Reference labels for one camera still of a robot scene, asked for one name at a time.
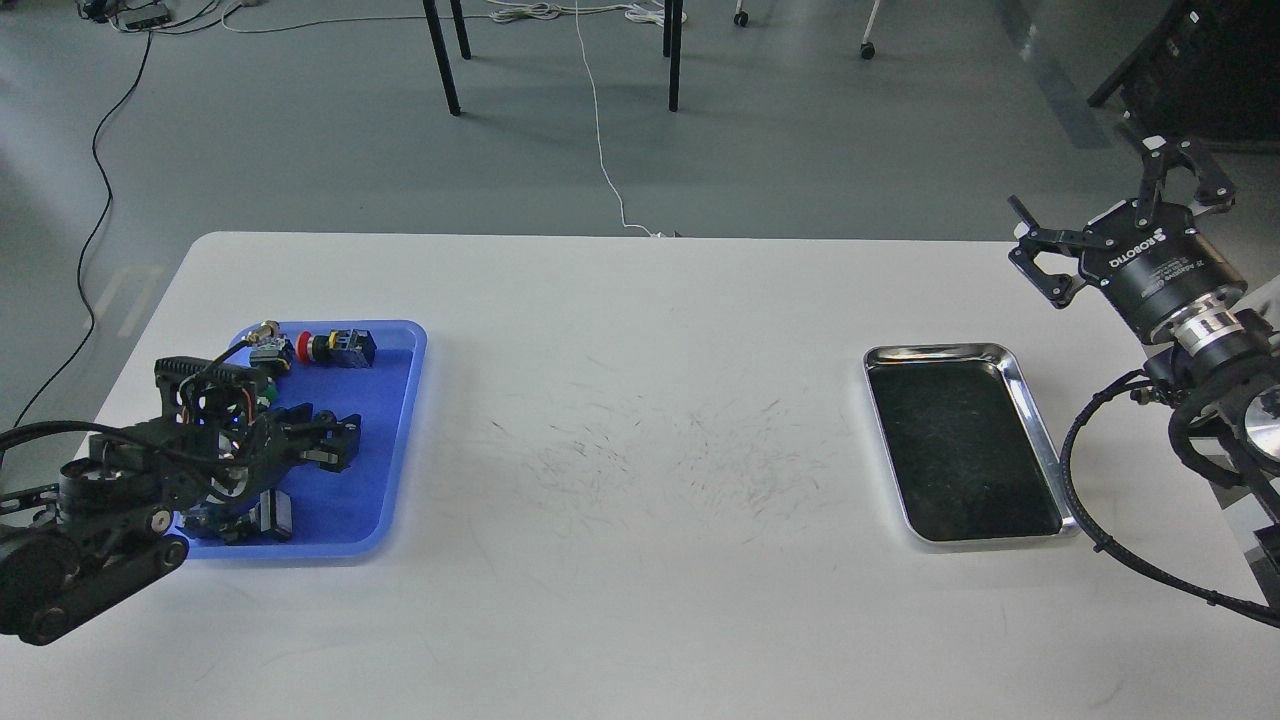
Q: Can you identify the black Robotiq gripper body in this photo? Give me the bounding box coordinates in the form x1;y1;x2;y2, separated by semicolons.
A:
1080;202;1247;343

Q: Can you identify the black selector switch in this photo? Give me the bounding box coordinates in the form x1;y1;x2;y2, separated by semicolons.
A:
244;320;294;379

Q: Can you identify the blue plastic tray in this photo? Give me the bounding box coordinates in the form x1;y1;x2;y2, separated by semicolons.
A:
189;319;428;562

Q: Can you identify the black gripper body screen left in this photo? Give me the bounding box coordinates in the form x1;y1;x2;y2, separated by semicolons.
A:
151;356;285;501

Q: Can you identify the black floor cable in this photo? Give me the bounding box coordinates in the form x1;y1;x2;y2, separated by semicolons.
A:
10;0;246;430

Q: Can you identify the black table leg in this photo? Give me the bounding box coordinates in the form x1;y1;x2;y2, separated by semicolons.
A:
662;0;685;113
421;0;472;117

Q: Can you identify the black table leg left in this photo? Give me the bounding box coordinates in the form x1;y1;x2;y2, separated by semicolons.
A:
421;0;472;117

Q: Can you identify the black gripper finger screen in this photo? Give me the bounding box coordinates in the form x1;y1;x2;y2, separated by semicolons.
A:
1007;195;1106;309
1120;126;1236;236

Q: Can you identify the white floor cable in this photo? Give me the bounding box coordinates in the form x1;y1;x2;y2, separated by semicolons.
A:
486;0;689;240

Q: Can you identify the black square push button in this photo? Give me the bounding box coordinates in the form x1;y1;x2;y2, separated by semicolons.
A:
212;488;293;544

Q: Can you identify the black table leg right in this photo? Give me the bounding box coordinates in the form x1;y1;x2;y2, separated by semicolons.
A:
662;0;685;113

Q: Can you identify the red emergency stop button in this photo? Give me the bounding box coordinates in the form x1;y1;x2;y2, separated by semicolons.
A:
296;329;378;369

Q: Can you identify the silver metal tray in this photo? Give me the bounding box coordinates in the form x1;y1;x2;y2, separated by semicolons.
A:
863;342;1079;552

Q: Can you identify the left gripper black finger screen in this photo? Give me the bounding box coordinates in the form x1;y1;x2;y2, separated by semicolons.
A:
275;405;362;446
282;446;352;473

